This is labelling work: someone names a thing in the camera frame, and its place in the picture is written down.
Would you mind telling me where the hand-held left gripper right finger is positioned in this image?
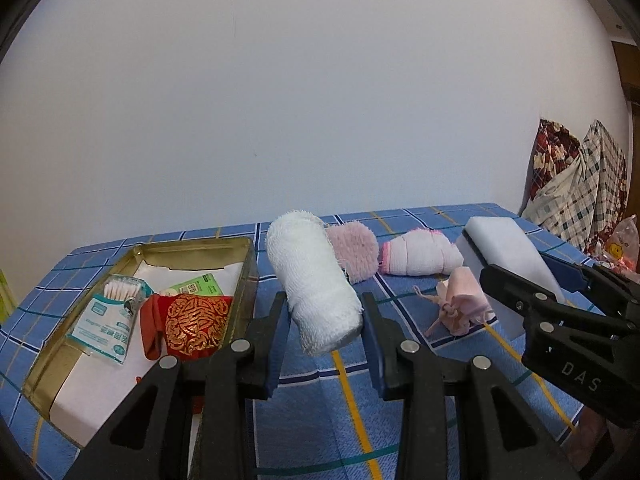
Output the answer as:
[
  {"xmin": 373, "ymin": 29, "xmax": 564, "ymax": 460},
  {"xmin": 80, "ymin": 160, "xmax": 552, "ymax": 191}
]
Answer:
[{"xmin": 361, "ymin": 291, "xmax": 583, "ymax": 480}]

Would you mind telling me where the red gold embroidered pouch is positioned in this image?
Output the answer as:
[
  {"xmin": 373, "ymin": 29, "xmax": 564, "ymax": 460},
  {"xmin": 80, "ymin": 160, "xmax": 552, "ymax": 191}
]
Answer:
[{"xmin": 160, "ymin": 294, "xmax": 235, "ymax": 363}]

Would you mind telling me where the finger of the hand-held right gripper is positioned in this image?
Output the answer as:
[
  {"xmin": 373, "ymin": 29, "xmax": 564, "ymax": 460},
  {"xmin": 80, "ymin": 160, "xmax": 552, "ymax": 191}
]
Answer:
[
  {"xmin": 479, "ymin": 264, "xmax": 618, "ymax": 333},
  {"xmin": 542, "ymin": 252, "xmax": 640, "ymax": 317}
]

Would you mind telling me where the white cloth with pink trim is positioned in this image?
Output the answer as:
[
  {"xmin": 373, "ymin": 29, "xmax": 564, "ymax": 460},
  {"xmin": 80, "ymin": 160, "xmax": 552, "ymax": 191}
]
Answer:
[{"xmin": 378, "ymin": 228, "xmax": 466, "ymax": 277}]

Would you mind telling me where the pink fluffy puff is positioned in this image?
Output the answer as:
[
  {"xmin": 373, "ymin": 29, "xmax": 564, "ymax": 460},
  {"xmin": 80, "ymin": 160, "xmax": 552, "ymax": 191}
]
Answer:
[{"xmin": 326, "ymin": 222, "xmax": 381, "ymax": 285}]

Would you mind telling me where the white paper liner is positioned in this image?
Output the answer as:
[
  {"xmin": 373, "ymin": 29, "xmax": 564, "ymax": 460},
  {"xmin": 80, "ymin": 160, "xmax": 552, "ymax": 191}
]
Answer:
[{"xmin": 47, "ymin": 260, "xmax": 246, "ymax": 431}]

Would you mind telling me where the plaid cloth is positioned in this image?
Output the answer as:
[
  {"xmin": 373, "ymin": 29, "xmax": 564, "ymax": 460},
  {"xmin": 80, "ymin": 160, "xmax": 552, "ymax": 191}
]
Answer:
[{"xmin": 522, "ymin": 120, "xmax": 628, "ymax": 261}]

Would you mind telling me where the person's right forearm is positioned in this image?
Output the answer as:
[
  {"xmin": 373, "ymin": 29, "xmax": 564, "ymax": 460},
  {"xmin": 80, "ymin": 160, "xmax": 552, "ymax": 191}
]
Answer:
[{"xmin": 580, "ymin": 402, "xmax": 616, "ymax": 476}]

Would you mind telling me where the white towel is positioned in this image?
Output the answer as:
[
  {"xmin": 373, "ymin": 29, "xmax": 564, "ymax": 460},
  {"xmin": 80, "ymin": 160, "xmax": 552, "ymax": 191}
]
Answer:
[{"xmin": 266, "ymin": 211, "xmax": 365, "ymax": 358}]

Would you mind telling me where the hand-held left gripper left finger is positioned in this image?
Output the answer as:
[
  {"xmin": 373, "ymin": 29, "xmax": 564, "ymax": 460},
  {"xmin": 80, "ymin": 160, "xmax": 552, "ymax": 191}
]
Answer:
[{"xmin": 62, "ymin": 291, "xmax": 290, "ymax": 480}]

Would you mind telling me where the pink drawstring pouch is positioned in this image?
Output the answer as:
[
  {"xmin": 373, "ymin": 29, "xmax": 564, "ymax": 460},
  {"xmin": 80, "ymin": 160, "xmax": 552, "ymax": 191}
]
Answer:
[{"xmin": 412, "ymin": 266, "xmax": 496, "ymax": 338}]

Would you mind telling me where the gold tin box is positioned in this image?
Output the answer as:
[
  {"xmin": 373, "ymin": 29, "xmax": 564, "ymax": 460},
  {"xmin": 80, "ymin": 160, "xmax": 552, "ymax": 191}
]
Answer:
[{"xmin": 22, "ymin": 236, "xmax": 260, "ymax": 448}]

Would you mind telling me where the cotton swab packet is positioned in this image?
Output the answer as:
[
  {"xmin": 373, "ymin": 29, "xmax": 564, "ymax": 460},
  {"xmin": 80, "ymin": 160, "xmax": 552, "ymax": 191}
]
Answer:
[{"xmin": 66, "ymin": 275, "xmax": 153, "ymax": 367}]

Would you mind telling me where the blue checked bedsheet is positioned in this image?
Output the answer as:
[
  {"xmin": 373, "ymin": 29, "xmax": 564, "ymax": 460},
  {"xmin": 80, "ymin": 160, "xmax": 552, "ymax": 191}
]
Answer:
[{"xmin": 0, "ymin": 203, "xmax": 601, "ymax": 480}]

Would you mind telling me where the white sponge block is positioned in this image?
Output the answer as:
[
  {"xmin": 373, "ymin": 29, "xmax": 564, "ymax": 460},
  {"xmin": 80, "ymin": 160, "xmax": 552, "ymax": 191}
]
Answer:
[{"xmin": 455, "ymin": 216, "xmax": 568, "ymax": 306}]

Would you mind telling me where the smiley print plastic bag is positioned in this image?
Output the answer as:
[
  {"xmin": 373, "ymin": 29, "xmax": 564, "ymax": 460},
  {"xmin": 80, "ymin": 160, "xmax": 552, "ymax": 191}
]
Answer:
[{"xmin": 595, "ymin": 215, "xmax": 640, "ymax": 273}]

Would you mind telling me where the wooden furniture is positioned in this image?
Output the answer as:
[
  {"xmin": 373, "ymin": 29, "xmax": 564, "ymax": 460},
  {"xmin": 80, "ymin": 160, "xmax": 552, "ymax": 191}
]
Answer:
[{"xmin": 611, "ymin": 40, "xmax": 640, "ymax": 111}]

